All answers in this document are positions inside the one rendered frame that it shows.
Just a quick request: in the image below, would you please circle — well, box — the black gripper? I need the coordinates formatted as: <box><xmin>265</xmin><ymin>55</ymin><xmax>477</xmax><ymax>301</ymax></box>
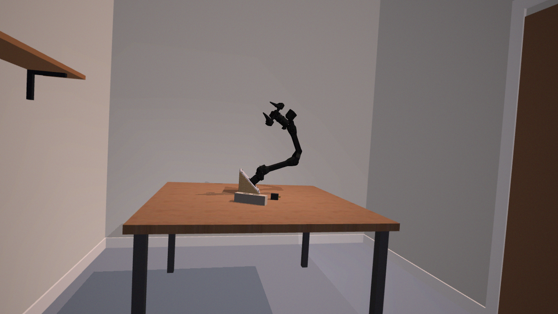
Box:
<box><xmin>263</xmin><ymin>102</ymin><xmax>285</xmax><ymax>126</ymax></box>

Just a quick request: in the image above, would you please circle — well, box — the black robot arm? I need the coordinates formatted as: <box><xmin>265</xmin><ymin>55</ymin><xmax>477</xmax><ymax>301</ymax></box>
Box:
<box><xmin>249</xmin><ymin>109</ymin><xmax>302</xmax><ymax>185</ymax></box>

